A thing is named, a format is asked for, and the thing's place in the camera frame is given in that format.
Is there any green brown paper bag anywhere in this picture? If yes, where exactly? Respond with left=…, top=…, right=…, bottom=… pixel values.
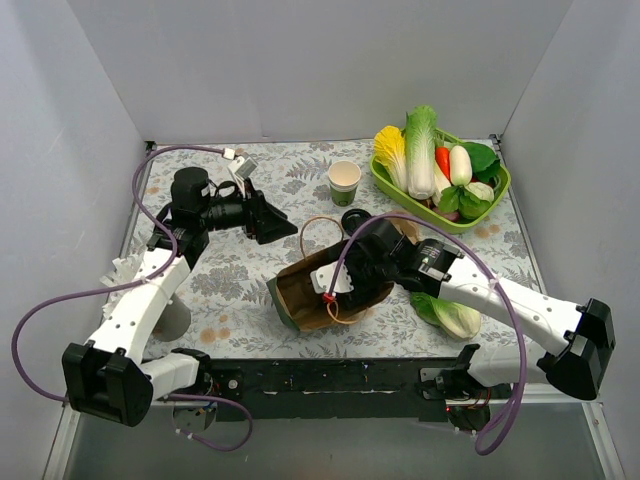
left=267, top=220, right=403, bottom=332

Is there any grey straw holder cup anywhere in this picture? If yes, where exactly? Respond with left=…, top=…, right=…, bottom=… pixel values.
left=152, top=294, right=191, bottom=342

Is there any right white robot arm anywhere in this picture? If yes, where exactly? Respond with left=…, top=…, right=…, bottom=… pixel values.
left=339, top=209, right=616, bottom=401

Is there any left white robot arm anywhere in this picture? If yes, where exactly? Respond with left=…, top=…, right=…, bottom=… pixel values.
left=62, top=167, right=298, bottom=426

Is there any floral patterned table mat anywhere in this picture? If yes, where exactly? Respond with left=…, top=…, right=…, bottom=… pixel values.
left=143, top=139, right=544, bottom=359

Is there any green plastic vegetable basket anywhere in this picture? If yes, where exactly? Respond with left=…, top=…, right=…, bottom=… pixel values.
left=370, top=134, right=511, bottom=234

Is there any green lettuce on mat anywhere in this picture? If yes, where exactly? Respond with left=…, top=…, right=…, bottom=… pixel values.
left=410, top=292, right=482, bottom=341

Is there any yellow cabbage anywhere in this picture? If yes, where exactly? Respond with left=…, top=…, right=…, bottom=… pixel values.
left=374, top=125, right=408, bottom=193

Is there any white radish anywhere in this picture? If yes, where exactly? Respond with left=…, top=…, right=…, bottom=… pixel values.
left=449, top=145, right=473, bottom=186

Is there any red orange pepper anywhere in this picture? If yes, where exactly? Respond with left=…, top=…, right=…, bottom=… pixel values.
left=435, top=146, right=450, bottom=179

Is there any small white bok choy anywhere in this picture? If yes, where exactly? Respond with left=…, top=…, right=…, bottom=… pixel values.
left=465, top=182, right=495, bottom=203

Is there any tall green napa cabbage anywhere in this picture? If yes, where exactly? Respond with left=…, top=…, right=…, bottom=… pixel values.
left=404, top=105, right=437, bottom=200

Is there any dark green leafy vegetable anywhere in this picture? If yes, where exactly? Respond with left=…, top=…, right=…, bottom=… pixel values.
left=437, top=142, right=501, bottom=220

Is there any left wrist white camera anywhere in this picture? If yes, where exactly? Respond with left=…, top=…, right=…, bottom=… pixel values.
left=228, top=156, right=257, bottom=195

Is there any wrist white camera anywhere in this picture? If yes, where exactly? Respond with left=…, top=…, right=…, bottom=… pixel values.
left=228, top=156, right=257, bottom=195
left=309, top=261, right=354, bottom=295

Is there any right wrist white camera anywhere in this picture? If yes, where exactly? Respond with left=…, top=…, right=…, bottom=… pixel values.
left=309, top=261, right=354, bottom=295

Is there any aluminium frame rail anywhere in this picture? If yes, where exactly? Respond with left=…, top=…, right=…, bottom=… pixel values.
left=63, top=362, right=601, bottom=407

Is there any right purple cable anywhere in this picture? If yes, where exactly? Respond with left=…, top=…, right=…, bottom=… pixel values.
left=323, top=211, right=529, bottom=456

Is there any purple cable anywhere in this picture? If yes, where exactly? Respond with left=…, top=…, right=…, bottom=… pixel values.
left=10, top=144, right=254, bottom=452
left=323, top=211, right=529, bottom=456

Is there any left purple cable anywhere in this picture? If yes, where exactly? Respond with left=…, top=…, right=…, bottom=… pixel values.
left=10, top=144, right=254, bottom=452

